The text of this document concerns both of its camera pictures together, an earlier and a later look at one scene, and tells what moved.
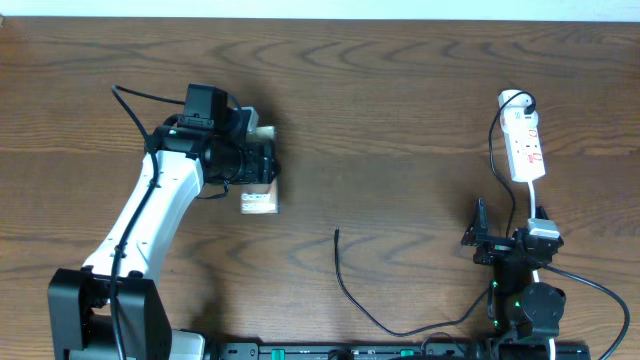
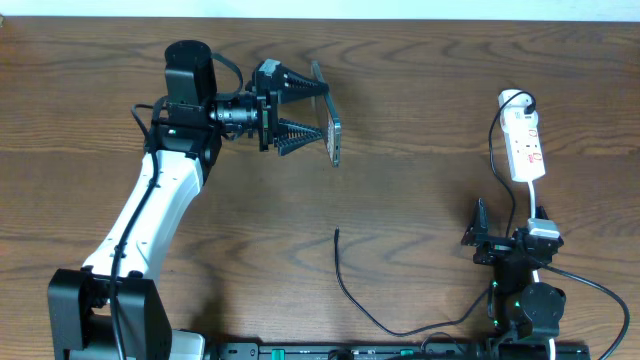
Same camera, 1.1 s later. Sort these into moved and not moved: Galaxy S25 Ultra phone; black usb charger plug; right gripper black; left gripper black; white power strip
Moved: Galaxy S25 Ultra phone; left gripper black
Not moved: black usb charger plug; right gripper black; white power strip
